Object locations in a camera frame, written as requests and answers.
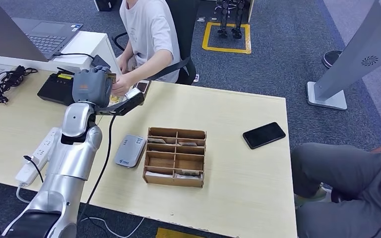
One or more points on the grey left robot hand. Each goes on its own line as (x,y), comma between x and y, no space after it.
(90,87)

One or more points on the person's right hand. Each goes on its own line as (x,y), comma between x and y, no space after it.
(123,65)

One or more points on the person's left hand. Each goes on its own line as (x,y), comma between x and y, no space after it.
(123,85)

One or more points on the patterned room key card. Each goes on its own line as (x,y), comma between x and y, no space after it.
(187,172)
(111,77)

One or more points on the stack of patterned cards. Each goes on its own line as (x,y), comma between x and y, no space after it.
(115,98)

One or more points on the grey card reader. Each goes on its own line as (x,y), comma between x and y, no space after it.
(129,152)

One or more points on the wooden compartment box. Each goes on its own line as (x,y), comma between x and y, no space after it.
(176,157)

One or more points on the person's left forearm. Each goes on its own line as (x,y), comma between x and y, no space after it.
(147,67)

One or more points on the person's right forearm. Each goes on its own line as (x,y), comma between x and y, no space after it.
(128,49)

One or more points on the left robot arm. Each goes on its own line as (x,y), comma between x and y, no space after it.
(69,157)

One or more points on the person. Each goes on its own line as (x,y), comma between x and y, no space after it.
(341,170)
(147,29)

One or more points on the pale room key card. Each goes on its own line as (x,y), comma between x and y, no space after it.
(190,177)
(156,141)
(157,174)
(187,144)

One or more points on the black handheld screen device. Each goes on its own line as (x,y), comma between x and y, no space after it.
(142,87)

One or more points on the black USB hub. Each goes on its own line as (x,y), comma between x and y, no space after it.
(98,60)

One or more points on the black desktop device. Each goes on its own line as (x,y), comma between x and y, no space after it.
(54,90)

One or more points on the white desk shelf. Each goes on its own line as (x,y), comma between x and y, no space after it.
(88,42)

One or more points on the black box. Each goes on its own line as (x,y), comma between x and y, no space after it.
(104,5)

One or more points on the black office chair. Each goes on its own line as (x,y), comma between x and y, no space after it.
(184,26)

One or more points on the yellow floor tape square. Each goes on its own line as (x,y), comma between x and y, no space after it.
(206,42)

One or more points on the grey laptop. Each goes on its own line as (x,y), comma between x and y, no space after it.
(6,29)

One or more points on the white power strip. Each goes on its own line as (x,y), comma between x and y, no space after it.
(29,170)

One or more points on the black humanoid robot legs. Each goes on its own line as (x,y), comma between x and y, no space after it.
(225,19)

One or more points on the white cabinet panel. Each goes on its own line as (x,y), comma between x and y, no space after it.
(251,11)

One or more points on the black smartphone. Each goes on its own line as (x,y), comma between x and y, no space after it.
(263,135)

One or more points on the yellow floor tape strip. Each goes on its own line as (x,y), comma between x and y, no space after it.
(170,234)

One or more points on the black round floor base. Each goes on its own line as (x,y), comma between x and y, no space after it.
(331,59)

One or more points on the grey kiosk stand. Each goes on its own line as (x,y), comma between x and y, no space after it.
(361,49)

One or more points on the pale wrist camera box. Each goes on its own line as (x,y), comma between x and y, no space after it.
(132,93)

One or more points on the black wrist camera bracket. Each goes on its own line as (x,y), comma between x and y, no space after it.
(124,106)

